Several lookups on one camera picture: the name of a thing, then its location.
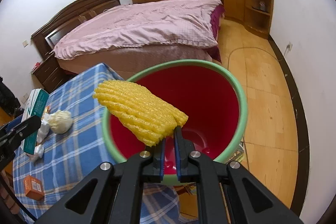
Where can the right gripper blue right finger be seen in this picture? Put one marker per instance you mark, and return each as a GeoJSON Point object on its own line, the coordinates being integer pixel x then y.
{"type": "Point", "coordinates": [186, 167]}

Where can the red bin with green rim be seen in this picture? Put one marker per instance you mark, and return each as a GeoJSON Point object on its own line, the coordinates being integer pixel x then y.
{"type": "Point", "coordinates": [204, 99]}

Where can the pink bed cover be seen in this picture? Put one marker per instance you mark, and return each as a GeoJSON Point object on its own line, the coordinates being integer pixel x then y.
{"type": "Point", "coordinates": [163, 23]}

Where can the dark wooden nightstand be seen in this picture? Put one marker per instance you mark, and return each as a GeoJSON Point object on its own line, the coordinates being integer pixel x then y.
{"type": "Point", "coordinates": [50, 74]}

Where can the white teal medicine box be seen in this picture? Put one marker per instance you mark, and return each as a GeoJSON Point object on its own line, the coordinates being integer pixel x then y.
{"type": "Point", "coordinates": [34, 109]}

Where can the orange ointment box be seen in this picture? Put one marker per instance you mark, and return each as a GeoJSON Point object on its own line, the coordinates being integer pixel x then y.
{"type": "Point", "coordinates": [33, 188]}

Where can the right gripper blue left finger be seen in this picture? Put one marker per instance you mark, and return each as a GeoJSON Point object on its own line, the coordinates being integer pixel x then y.
{"type": "Point", "coordinates": [152, 169]}

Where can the dark wooden bed frame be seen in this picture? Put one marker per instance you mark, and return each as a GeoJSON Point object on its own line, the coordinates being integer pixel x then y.
{"type": "Point", "coordinates": [70, 17]}

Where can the blue plaid table blanket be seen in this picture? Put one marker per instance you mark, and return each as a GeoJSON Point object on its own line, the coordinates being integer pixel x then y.
{"type": "Point", "coordinates": [67, 157]}

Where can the black jacket hanging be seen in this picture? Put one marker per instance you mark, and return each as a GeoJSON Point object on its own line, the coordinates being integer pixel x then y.
{"type": "Point", "coordinates": [9, 103]}

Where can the white glove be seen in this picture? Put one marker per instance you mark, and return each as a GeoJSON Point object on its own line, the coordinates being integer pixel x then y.
{"type": "Point", "coordinates": [41, 135]}

